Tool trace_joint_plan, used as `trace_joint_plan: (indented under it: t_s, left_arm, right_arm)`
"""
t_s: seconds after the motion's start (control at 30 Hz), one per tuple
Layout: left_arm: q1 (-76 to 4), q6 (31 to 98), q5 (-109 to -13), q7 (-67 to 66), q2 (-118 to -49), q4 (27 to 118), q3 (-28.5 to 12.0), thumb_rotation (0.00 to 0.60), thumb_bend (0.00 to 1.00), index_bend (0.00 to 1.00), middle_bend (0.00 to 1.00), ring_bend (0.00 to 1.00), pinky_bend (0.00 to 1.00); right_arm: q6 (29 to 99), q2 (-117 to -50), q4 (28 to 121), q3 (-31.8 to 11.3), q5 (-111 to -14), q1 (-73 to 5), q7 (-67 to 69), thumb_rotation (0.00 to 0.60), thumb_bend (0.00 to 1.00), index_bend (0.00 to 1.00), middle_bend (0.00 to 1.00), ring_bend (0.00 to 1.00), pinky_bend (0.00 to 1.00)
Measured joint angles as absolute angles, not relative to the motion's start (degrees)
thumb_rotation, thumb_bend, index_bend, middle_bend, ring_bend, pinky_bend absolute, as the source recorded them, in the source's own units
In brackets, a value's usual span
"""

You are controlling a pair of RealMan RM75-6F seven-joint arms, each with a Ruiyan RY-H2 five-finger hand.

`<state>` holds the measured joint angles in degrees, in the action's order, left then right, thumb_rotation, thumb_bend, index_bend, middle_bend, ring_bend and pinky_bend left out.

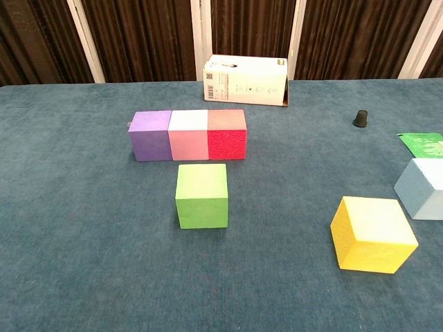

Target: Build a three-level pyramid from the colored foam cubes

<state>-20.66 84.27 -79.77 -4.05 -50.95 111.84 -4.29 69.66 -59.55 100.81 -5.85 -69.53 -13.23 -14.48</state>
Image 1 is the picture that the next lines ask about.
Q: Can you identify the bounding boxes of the red foam cube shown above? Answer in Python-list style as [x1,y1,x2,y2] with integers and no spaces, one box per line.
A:
[207,109,248,161]

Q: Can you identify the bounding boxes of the pink foam cube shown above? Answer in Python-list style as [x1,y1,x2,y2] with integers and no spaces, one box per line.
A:
[167,109,210,162]

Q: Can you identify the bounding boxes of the purple foam cube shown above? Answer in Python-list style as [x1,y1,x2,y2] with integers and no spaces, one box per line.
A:
[127,110,173,163]

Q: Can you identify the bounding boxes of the green foam cube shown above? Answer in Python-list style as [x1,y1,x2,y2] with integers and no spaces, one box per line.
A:
[174,163,229,230]

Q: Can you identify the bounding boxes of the white cardboard box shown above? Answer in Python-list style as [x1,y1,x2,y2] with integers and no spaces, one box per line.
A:
[202,54,289,108]

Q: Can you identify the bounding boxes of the small black cap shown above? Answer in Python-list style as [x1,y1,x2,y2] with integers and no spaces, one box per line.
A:
[352,109,369,129]

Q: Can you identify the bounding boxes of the teal felt table cover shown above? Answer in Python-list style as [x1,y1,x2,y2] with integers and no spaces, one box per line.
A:
[0,77,443,332]

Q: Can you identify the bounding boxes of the dark brown curtain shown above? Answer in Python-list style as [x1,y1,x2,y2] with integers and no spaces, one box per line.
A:
[0,0,443,87]

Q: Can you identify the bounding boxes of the yellow foam cube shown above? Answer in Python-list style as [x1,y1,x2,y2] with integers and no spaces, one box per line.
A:
[329,196,419,275]

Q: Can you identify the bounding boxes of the light blue foam cube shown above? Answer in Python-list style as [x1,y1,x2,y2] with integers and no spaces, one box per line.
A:
[393,158,443,221]

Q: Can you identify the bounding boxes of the green foil packet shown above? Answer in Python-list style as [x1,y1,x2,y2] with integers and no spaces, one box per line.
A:
[397,132,443,160]

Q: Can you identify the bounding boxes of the white frame post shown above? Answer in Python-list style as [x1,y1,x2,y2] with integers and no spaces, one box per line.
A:
[287,0,307,81]
[397,0,443,80]
[66,0,107,84]
[190,0,213,82]

